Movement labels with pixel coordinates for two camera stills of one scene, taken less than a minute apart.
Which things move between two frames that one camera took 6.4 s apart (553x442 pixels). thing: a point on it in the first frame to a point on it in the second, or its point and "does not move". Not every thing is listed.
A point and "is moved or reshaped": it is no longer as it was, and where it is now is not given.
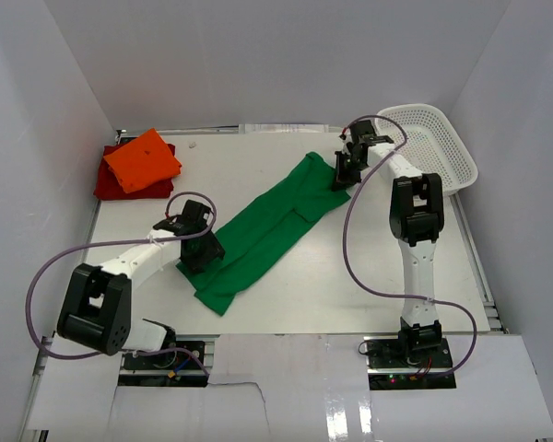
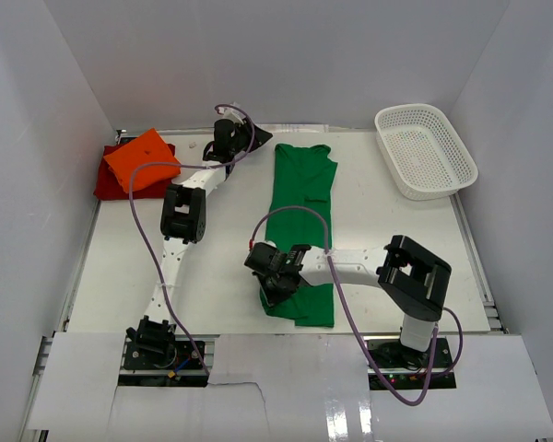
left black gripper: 212,249 to 261,137
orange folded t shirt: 143,161 does not move
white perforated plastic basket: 434,145 does not move
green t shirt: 260,233 is moved or reshaped
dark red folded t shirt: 109,187 does not move
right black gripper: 344,180 to 272,299
